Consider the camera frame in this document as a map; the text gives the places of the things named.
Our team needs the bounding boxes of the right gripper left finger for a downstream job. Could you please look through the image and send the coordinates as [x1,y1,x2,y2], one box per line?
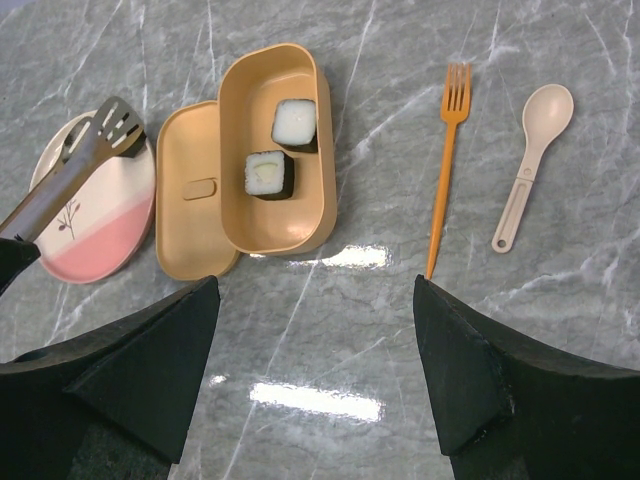
[1,276,220,479]

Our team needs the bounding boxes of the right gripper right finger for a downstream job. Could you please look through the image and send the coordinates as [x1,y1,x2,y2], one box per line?
[413,276,639,479]

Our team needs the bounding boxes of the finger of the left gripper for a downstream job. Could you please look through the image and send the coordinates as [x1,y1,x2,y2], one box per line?
[0,238,41,294]

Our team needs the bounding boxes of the metal serving tongs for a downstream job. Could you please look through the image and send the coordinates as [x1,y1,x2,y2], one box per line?
[1,96,146,242]

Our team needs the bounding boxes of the sushi roll green centre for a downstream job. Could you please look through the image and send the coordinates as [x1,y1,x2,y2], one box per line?
[244,150,295,200]

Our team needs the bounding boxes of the sushi roll white top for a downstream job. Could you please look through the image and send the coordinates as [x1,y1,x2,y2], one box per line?
[271,99,318,153]

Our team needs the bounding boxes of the orange lunch box lid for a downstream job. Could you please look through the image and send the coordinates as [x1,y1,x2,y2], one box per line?
[155,100,240,281]

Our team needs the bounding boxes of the orange lunch box base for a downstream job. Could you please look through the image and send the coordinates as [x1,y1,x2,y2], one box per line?
[218,43,337,255]

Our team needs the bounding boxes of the beige plastic spoon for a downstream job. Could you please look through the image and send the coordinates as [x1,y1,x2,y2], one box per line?
[491,84,574,254]

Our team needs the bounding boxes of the orange plastic fork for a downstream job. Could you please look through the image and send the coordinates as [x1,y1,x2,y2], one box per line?
[426,63,472,279]

